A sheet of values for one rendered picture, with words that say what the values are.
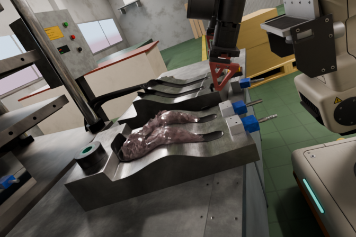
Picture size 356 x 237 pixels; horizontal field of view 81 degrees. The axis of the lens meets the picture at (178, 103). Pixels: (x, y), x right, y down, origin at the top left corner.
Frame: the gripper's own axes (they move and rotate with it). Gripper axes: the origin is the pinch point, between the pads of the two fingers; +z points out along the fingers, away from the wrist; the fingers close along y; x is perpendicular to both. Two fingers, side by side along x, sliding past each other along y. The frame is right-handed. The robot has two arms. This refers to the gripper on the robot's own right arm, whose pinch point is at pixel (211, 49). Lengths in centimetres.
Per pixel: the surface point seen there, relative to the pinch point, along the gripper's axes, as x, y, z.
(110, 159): -26, 52, 24
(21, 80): -343, -264, 154
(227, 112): 5.5, 37.3, 11.7
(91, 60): -76, -37, 23
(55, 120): -249, -214, 202
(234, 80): 11.5, 9.5, 10.1
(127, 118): -33.3, 15.8, 32.2
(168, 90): -16.6, 7.9, 19.2
